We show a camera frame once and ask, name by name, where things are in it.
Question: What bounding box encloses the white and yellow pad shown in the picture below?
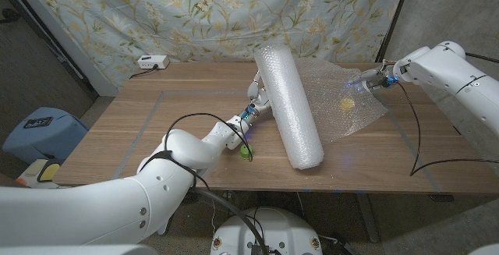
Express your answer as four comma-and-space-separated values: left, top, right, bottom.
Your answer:
15, 158, 62, 189

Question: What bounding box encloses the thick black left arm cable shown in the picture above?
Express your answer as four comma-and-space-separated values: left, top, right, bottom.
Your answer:
190, 186, 270, 255

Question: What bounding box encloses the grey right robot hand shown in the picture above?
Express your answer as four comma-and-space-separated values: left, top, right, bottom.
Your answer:
348, 66, 398, 93

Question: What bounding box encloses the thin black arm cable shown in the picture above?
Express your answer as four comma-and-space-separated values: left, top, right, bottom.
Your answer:
395, 81, 499, 177
163, 112, 253, 162

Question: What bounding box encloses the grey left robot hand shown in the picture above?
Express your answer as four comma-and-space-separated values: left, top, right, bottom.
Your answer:
246, 71, 272, 118

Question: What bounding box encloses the black power brick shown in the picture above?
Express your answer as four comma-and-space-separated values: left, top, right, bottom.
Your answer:
321, 236, 354, 255

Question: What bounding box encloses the white table leg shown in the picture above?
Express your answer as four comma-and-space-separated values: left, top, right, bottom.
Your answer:
157, 218, 172, 236

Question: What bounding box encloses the grey table leg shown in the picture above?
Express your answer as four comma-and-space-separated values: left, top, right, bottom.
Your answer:
355, 192, 381, 244

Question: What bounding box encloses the grey corner post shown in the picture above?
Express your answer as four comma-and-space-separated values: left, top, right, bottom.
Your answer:
5, 0, 120, 97

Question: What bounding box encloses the black backdrop stand pole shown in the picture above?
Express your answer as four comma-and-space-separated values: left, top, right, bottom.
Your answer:
374, 0, 415, 64

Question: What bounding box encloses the black power strip cable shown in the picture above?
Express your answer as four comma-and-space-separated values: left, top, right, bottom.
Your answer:
129, 64, 159, 80

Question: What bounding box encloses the white robot torso edge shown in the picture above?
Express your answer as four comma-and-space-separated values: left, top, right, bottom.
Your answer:
0, 244, 159, 255

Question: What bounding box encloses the floral printed backdrop cloth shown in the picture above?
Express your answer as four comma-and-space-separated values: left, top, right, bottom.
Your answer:
21, 0, 412, 90

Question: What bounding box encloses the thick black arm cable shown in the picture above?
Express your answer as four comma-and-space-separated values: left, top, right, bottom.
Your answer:
190, 186, 270, 255
464, 51, 499, 65

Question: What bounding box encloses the white power strip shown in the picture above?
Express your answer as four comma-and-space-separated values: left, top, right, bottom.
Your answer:
137, 55, 171, 70

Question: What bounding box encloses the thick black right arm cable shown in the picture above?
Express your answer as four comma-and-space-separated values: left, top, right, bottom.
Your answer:
464, 51, 499, 65

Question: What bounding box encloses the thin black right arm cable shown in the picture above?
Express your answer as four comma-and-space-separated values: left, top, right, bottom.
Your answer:
395, 81, 499, 177

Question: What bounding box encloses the clear bubble wrap roll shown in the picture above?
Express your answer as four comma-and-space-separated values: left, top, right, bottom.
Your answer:
253, 44, 390, 171

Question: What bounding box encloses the white domed robot base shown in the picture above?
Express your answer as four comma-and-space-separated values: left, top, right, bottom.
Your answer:
210, 207, 324, 255

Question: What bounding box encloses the black wall fixture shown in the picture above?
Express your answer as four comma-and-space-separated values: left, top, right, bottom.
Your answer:
0, 8, 23, 25

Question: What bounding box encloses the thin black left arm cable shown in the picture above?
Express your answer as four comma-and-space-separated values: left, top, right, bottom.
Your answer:
163, 112, 253, 162

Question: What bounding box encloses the green bottle cap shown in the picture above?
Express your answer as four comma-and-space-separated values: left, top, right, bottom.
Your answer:
239, 144, 254, 161

